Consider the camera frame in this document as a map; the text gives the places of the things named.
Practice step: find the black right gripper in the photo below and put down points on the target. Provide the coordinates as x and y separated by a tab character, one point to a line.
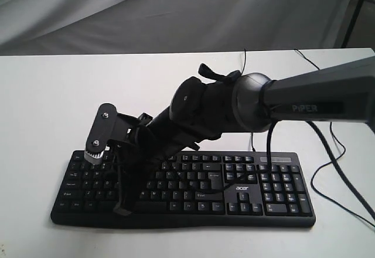
155	139

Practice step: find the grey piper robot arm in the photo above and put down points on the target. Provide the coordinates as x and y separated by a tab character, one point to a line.
236	103

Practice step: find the black acer keyboard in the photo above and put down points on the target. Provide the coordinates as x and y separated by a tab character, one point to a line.
191	189

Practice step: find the white backdrop cloth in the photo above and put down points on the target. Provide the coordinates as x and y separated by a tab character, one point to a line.
80	27

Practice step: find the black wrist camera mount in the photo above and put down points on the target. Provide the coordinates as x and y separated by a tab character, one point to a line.
113	130

